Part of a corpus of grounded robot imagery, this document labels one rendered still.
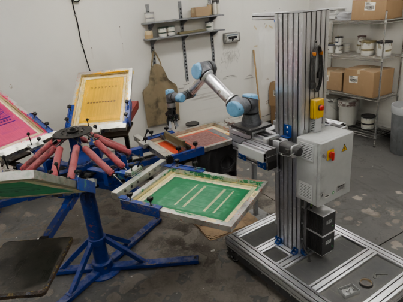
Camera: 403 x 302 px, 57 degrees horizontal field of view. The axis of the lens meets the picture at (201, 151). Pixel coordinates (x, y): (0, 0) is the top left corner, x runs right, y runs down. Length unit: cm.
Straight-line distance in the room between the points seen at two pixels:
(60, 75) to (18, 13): 80
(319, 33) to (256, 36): 364
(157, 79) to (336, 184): 326
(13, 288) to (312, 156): 188
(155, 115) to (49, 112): 141
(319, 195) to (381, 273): 79
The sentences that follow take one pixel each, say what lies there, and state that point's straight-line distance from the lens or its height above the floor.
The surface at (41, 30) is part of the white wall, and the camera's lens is 492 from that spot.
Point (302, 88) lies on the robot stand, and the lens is 258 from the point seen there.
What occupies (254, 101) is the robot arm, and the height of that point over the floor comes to 144.
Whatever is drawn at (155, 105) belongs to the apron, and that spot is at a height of 84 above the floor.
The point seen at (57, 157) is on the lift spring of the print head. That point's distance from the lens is 284.
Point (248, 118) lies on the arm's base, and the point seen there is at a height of 132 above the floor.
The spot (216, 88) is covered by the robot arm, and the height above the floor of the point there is 155.
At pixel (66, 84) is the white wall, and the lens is 500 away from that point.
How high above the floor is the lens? 214
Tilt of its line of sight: 22 degrees down
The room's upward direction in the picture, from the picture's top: 5 degrees counter-clockwise
